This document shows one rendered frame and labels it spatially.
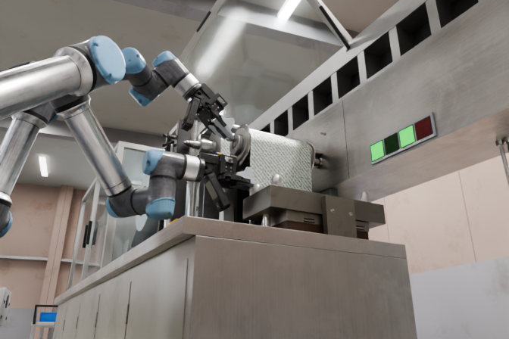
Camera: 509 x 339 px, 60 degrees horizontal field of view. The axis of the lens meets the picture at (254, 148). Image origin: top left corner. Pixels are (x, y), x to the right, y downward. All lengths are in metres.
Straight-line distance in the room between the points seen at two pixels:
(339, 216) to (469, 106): 0.44
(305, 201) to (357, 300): 0.28
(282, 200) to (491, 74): 0.60
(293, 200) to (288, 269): 0.21
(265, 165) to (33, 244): 11.45
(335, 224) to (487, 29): 0.63
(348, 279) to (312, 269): 0.11
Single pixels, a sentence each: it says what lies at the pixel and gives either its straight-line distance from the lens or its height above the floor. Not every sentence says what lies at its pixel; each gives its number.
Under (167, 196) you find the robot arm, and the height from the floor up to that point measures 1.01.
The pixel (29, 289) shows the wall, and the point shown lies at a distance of 12.52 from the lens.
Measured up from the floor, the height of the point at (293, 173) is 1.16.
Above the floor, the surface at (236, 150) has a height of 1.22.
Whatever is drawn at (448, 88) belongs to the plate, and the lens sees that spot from 1.28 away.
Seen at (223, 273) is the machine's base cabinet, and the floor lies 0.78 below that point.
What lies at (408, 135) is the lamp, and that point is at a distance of 1.32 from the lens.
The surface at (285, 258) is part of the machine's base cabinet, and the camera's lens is 1.07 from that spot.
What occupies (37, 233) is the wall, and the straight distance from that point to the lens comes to 12.72.
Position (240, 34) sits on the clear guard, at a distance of 2.03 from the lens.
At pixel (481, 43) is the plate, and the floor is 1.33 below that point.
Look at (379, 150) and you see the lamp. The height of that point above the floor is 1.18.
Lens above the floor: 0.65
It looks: 23 degrees up
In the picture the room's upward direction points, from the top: straight up
